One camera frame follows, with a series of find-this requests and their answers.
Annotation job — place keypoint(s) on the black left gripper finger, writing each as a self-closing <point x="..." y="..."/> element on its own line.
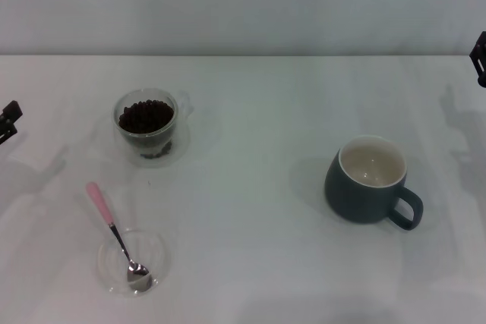
<point x="8" y="132"/>
<point x="12" y="111"/>

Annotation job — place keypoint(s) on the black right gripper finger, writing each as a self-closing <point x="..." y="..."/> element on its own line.
<point x="479" y="54"/>
<point x="482" y="80"/>

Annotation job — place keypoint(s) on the dark green ceramic mug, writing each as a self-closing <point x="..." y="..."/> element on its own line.
<point x="349" y="202"/>

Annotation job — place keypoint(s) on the clear glass saucer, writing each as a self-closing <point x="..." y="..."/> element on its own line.
<point x="157" y="252"/>

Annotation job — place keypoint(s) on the clear double-wall glass cup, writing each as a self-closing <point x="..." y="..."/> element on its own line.
<point x="125" y="138"/>

